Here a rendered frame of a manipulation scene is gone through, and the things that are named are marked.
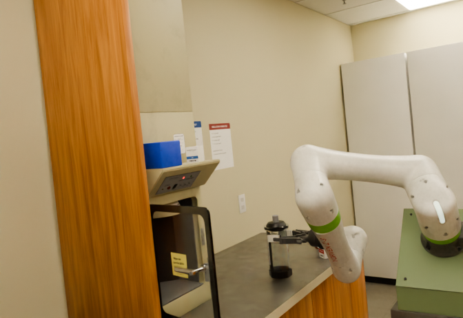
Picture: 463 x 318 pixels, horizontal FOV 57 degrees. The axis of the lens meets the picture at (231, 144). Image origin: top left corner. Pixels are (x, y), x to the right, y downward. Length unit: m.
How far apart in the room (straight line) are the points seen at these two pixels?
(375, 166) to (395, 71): 2.77
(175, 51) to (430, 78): 2.89
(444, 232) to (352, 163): 0.36
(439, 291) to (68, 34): 1.55
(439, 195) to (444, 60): 2.77
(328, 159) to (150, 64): 0.72
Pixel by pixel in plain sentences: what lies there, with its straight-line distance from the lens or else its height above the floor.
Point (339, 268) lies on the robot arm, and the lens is 1.67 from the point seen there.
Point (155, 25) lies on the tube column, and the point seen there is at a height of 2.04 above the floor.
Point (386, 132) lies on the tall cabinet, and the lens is 4.29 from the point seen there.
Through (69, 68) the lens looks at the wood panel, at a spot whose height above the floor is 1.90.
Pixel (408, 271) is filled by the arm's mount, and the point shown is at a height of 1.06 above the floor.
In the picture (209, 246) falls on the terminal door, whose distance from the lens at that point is 1.33.
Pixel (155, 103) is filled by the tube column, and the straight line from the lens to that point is 1.61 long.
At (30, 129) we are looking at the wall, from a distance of 1.81.
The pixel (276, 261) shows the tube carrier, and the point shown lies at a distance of 1.96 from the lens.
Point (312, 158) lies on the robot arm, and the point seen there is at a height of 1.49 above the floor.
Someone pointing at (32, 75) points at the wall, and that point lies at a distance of 1.84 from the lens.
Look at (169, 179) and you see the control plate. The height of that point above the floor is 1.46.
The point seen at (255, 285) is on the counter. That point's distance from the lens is 1.96.
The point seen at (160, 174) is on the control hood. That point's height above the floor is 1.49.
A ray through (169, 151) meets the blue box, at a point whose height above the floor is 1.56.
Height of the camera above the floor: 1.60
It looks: 1 degrees down
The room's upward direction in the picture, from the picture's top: 6 degrees counter-clockwise
